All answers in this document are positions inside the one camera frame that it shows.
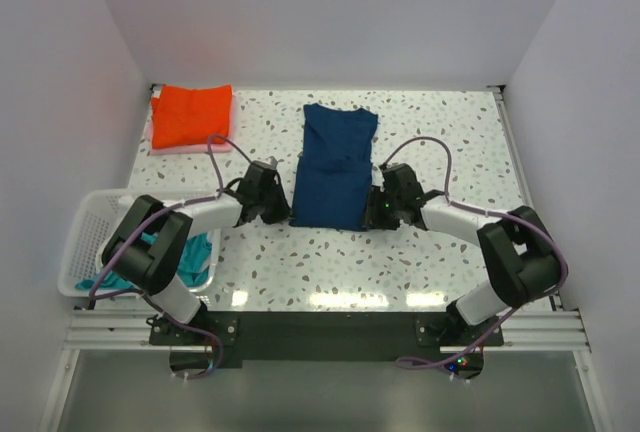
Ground dark blue printed t-shirt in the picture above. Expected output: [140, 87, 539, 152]
[290, 104, 378, 231]

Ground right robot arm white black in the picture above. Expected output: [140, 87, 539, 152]
[363, 164, 568, 345]

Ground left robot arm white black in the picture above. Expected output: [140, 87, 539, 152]
[101, 161, 291, 352]

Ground folded pink t-shirt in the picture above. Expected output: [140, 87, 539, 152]
[143, 96, 237, 156]

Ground teal t-shirt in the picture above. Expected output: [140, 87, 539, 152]
[100, 234, 213, 291]

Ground folded orange t-shirt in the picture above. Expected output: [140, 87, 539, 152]
[151, 84, 233, 149]

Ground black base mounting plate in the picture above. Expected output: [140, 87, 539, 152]
[146, 311, 504, 371]

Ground white plastic laundry basket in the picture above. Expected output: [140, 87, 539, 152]
[57, 188, 211, 298]

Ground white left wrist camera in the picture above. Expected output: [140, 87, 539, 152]
[268, 156, 280, 170]

